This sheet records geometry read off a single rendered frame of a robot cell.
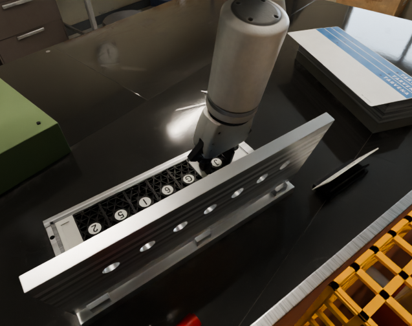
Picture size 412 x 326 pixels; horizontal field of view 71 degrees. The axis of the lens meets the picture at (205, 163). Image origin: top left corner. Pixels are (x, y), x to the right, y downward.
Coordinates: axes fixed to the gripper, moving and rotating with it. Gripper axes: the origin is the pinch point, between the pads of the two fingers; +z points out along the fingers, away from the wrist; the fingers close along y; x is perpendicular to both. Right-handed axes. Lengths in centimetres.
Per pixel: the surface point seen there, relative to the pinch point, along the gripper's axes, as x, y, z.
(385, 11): -95, -282, 82
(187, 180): 0.6, 7.4, 1.4
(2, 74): -70, 31, 20
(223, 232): 13.5, 8.1, 0.0
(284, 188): 13.0, -7.1, -1.1
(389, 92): 8.2, -43.8, -6.5
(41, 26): -236, -4, 110
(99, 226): 0.6, 25.7, 1.4
